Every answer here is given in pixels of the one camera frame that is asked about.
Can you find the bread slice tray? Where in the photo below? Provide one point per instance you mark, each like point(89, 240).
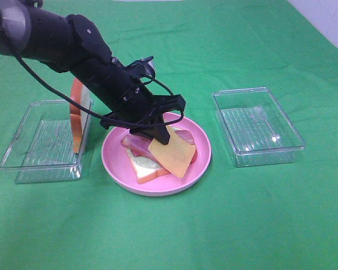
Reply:
point(81, 95)

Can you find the green tablecloth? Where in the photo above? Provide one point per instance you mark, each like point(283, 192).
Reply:
point(282, 216)

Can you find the pink round plate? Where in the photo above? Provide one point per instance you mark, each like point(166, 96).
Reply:
point(118, 165)

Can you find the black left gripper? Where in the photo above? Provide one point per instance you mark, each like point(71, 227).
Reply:
point(130, 101)

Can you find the clear right plastic tray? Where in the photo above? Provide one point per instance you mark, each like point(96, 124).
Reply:
point(256, 129)

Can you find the green lettuce leaf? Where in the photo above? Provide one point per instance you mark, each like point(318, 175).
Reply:
point(146, 162)

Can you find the yellow cheese slice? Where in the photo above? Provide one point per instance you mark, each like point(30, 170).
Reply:
point(176, 156)

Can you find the clear plastic tray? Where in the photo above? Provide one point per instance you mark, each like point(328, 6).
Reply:
point(256, 129)
point(42, 148)

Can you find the white bread slice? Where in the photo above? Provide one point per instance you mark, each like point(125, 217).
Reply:
point(146, 175)

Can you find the brown bacon strip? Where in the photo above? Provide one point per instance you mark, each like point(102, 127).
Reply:
point(138, 146)

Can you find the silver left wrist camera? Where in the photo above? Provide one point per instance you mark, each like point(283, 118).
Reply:
point(148, 65)

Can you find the red ham strip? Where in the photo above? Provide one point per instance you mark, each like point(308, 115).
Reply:
point(186, 136)

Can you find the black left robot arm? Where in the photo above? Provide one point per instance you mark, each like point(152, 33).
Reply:
point(74, 44)

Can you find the clear left plastic tray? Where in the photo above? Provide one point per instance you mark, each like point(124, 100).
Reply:
point(42, 148)

